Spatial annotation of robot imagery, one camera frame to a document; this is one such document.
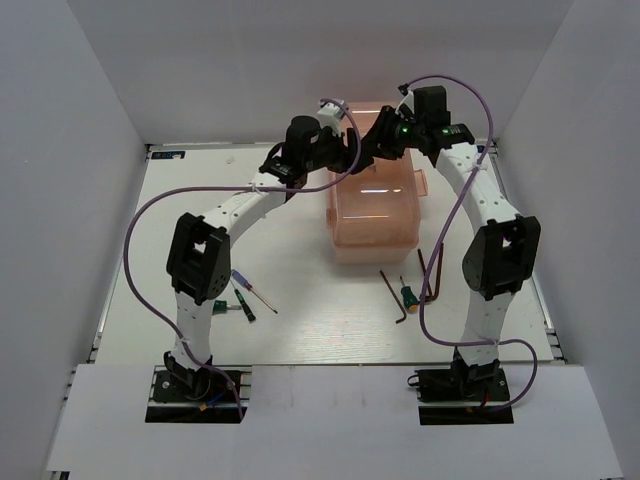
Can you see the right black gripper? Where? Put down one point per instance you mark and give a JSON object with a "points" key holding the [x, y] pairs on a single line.
{"points": [[377, 140]]}

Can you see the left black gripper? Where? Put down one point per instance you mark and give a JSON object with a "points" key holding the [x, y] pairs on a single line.
{"points": [[347, 155]]}

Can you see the pink plastic toolbox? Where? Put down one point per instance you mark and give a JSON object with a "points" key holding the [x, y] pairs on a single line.
{"points": [[374, 217]]}

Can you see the large brown hex key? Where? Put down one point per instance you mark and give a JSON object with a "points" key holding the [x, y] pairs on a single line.
{"points": [[433, 291]]}

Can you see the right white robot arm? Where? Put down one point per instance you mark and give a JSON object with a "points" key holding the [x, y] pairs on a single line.
{"points": [[496, 264]]}

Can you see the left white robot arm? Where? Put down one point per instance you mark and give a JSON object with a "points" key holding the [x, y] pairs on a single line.
{"points": [[199, 261]]}

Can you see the small brown hex key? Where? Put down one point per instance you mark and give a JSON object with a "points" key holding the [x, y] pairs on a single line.
{"points": [[397, 301]]}

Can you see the green orange screwdriver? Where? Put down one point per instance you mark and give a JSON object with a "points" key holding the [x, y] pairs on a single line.
{"points": [[409, 299]]}

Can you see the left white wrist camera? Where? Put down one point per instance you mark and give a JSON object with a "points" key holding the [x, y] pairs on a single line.
{"points": [[331, 113]]}

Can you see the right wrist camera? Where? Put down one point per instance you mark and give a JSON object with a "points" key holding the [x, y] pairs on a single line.
{"points": [[426, 106]]}

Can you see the blue handled screwdriver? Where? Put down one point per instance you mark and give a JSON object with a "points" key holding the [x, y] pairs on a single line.
{"points": [[244, 282]]}

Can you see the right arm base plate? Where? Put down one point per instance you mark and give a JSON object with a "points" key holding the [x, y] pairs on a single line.
{"points": [[443, 402]]}

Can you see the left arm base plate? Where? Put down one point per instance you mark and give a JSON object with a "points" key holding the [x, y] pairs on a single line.
{"points": [[171, 401]]}

